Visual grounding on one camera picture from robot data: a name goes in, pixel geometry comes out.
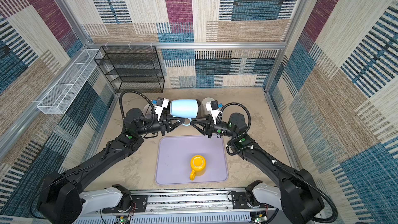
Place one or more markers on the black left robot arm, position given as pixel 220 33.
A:
pixel 63 199

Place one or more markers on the aluminium front rail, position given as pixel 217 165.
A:
pixel 198 206

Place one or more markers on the white wire mesh basket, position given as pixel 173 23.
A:
pixel 60 97

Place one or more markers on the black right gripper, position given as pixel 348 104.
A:
pixel 209 127

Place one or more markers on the lavender purple mug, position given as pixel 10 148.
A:
pixel 148 112

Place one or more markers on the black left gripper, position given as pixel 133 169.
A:
pixel 166 125

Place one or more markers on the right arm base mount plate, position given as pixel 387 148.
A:
pixel 244 200

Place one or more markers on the yellow mug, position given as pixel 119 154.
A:
pixel 198 166

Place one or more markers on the light blue mug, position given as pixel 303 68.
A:
pixel 185 108

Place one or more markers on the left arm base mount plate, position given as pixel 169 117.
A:
pixel 131 204

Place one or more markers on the white mug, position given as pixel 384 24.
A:
pixel 206 100

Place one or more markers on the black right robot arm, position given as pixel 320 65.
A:
pixel 295 192

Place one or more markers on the black wire mesh shelf rack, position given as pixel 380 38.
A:
pixel 135 68

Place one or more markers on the lavender silicone tray mat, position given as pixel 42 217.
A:
pixel 175 154

